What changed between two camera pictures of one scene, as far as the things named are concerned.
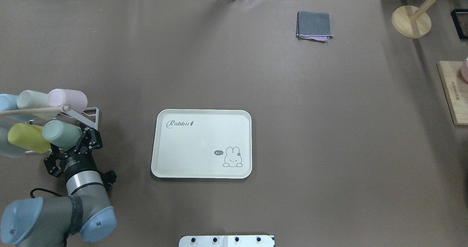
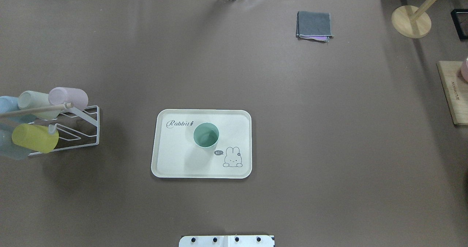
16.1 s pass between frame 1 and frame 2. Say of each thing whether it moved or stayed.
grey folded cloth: stayed
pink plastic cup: stayed
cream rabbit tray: stayed
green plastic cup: moved
